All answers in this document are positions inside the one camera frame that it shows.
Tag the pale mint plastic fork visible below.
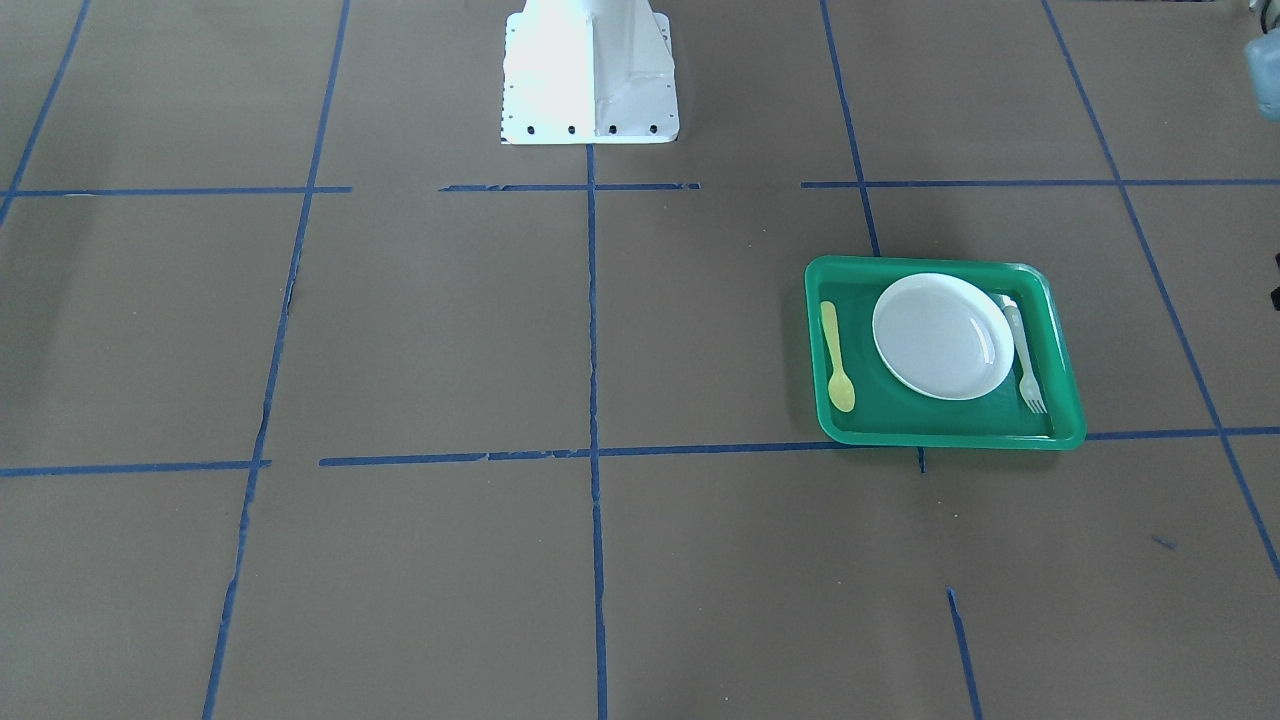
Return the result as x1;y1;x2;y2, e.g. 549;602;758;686
997;295;1048;415

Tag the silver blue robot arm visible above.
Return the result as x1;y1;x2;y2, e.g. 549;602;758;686
1243;1;1279;123

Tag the yellow plastic spoon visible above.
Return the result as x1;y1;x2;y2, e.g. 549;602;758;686
819;301;856;413

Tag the green plastic tray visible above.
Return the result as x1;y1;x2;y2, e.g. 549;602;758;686
804;255;1087;451

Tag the white round plate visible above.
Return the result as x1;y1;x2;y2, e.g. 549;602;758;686
870;273;1015;401

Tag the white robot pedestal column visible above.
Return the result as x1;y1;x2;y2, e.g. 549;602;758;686
500;1;681;146

